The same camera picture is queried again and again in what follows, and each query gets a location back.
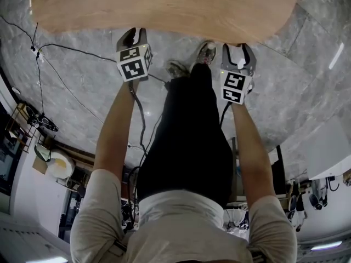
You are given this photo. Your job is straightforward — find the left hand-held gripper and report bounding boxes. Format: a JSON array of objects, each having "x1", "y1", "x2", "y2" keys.
[{"x1": 115, "y1": 27, "x2": 154, "y2": 83}]

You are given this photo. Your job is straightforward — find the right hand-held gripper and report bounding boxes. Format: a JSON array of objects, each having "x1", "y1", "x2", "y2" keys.
[{"x1": 219, "y1": 43, "x2": 258, "y2": 105}]

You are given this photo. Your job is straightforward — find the person's left forearm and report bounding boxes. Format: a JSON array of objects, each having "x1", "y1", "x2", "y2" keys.
[{"x1": 94, "y1": 79, "x2": 139, "y2": 175}]

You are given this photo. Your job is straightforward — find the person's right forearm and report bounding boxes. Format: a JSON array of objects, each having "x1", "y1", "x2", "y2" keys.
[{"x1": 229, "y1": 101, "x2": 276, "y2": 202}]

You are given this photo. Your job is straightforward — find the wooden coffee table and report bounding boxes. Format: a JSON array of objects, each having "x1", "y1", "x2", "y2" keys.
[{"x1": 29, "y1": 0, "x2": 303, "y2": 45}]

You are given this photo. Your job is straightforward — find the person's right shoe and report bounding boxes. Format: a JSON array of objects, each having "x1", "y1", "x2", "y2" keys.
[{"x1": 191, "y1": 39, "x2": 217, "y2": 67}]

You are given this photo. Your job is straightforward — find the person's shoe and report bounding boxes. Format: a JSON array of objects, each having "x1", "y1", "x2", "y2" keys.
[
  {"x1": 191, "y1": 39, "x2": 217, "y2": 67},
  {"x1": 166, "y1": 60, "x2": 190, "y2": 79}
]

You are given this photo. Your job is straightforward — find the person's left shoe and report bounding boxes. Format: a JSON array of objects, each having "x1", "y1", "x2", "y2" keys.
[{"x1": 166, "y1": 60, "x2": 190, "y2": 79}]

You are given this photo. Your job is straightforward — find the person's black trousers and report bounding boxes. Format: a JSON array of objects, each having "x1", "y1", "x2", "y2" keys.
[{"x1": 135, "y1": 62, "x2": 234, "y2": 209}]

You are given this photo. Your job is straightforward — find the round white bowl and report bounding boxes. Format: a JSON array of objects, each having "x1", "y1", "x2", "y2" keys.
[{"x1": 45, "y1": 148, "x2": 77, "y2": 181}]

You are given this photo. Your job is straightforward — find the person's beige shirt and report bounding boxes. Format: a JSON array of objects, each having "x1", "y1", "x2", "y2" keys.
[{"x1": 69, "y1": 168, "x2": 299, "y2": 263}]

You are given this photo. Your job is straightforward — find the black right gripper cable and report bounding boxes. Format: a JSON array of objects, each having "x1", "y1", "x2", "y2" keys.
[{"x1": 218, "y1": 102, "x2": 230, "y2": 128}]

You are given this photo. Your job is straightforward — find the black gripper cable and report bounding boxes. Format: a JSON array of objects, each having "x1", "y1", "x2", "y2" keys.
[
  {"x1": 218, "y1": 102, "x2": 230, "y2": 128},
  {"x1": 127, "y1": 78, "x2": 150, "y2": 169}
]

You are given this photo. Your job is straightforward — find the thin black floor cable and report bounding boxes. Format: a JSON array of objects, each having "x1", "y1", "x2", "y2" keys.
[{"x1": 0, "y1": 15, "x2": 168, "y2": 125}]

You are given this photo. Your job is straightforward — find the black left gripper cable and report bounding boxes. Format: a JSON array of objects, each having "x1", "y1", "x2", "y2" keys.
[{"x1": 127, "y1": 78, "x2": 150, "y2": 169}]

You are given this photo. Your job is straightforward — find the black device with cables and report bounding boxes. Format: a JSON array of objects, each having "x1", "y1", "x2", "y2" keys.
[{"x1": 26, "y1": 105, "x2": 59, "y2": 133}]

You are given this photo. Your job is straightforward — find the metal frame shelf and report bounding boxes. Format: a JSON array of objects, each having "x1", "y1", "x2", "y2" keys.
[{"x1": 4, "y1": 101, "x2": 38, "y2": 155}]

